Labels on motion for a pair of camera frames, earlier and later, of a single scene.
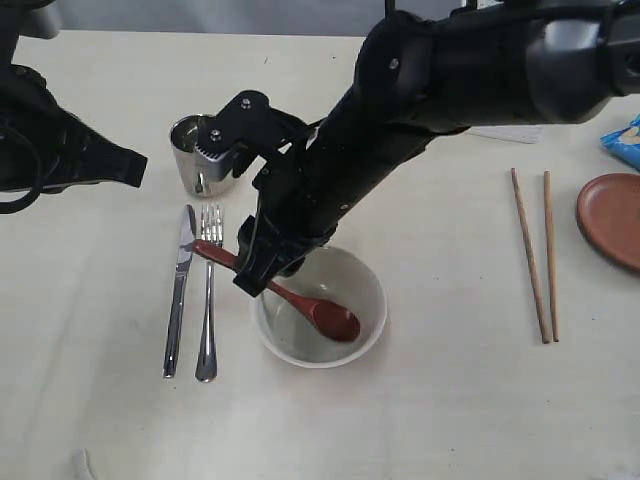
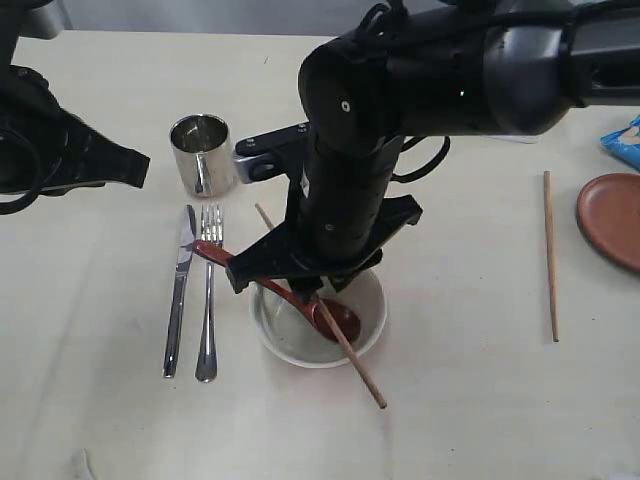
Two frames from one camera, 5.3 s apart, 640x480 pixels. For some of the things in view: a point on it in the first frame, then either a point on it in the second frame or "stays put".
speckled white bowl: [337, 278] stays put
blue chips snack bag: [625, 143] stays put
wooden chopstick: [543, 327] → [382, 404]
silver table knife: [186, 250] stays put
